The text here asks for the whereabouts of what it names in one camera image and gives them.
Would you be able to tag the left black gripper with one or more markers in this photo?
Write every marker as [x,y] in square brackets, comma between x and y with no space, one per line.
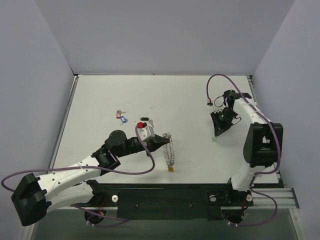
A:
[150,144]

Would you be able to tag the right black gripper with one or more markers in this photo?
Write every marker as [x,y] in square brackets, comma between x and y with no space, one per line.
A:
[219,121]

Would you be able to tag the round metal keyring disc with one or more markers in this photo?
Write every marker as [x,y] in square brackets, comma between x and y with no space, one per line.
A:
[168,151]

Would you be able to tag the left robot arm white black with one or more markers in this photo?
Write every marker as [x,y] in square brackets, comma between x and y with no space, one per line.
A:
[35,195]

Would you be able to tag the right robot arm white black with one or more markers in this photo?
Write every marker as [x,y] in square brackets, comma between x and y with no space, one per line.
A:
[263,143]

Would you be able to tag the silver key black tag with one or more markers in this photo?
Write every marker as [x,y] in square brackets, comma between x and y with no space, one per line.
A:
[147,120]

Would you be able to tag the yellow tag key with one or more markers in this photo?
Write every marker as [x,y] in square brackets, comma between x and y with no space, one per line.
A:
[171,170]

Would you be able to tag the blue tag key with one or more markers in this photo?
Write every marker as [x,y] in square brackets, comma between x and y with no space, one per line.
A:
[123,120]

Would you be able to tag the red tag key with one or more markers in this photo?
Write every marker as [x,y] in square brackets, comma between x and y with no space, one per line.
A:
[119,113]

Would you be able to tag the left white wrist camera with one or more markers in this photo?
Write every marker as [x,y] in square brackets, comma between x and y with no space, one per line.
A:
[145,131]

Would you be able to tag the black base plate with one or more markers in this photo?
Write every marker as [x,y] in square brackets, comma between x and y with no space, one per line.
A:
[165,212]

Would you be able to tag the aluminium frame rail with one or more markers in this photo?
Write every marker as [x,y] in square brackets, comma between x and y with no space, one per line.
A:
[275,197]

